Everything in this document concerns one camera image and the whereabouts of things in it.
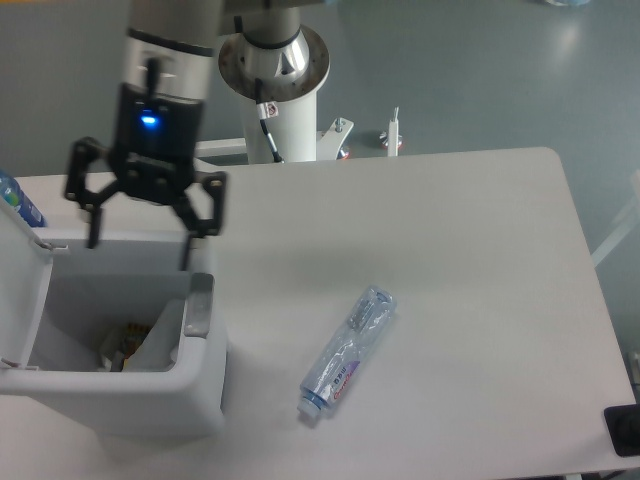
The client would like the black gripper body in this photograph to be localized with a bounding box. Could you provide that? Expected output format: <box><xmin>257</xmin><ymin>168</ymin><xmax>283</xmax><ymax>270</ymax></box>
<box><xmin>108</xmin><ymin>83</ymin><xmax>204</xmax><ymax>206</ymax></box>

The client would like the clear crushed plastic bottle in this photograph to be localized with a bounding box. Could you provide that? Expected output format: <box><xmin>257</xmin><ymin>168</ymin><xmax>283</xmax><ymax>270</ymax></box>
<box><xmin>297</xmin><ymin>285</ymin><xmax>396</xmax><ymax>423</ymax></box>

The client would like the white plastic trash can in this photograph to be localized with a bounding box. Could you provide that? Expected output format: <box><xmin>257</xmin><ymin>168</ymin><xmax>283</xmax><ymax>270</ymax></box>
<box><xmin>1</xmin><ymin>205</ymin><xmax>228</xmax><ymax>437</ymax></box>

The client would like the colourful trash in can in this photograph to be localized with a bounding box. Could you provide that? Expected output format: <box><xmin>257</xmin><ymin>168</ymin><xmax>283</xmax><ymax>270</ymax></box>
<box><xmin>98</xmin><ymin>323</ymin><xmax>151</xmax><ymax>372</ymax></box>

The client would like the black device at edge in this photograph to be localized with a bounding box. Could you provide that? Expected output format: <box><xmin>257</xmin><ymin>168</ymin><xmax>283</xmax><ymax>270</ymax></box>
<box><xmin>604</xmin><ymin>404</ymin><xmax>639</xmax><ymax>458</ymax></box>

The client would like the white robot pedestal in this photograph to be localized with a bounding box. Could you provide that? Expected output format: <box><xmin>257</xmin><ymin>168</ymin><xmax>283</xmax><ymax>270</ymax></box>
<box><xmin>195</xmin><ymin>25</ymin><xmax>354</xmax><ymax>164</ymax></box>

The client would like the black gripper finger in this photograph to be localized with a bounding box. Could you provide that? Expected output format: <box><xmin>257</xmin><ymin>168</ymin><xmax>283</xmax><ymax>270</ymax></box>
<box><xmin>172</xmin><ymin>171</ymin><xmax>228</xmax><ymax>271</ymax></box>
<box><xmin>63</xmin><ymin>137</ymin><xmax>120</xmax><ymax>249</ymax></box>

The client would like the blue labelled bottle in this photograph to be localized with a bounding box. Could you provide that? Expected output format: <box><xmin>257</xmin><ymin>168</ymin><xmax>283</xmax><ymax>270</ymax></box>
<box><xmin>1</xmin><ymin>171</ymin><xmax>48</xmax><ymax>228</ymax></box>

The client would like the white pedestal foot bracket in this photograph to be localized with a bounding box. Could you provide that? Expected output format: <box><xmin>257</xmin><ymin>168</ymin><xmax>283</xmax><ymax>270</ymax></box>
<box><xmin>379</xmin><ymin>106</ymin><xmax>404</xmax><ymax>157</ymax></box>

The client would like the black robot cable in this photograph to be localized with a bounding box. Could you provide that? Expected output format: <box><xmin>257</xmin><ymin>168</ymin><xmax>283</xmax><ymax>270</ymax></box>
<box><xmin>253</xmin><ymin>77</ymin><xmax>286</xmax><ymax>164</ymax></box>

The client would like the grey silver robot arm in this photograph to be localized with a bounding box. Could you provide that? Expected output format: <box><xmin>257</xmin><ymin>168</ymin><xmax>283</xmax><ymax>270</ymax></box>
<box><xmin>63</xmin><ymin>1</ymin><xmax>330</xmax><ymax>248</ymax></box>

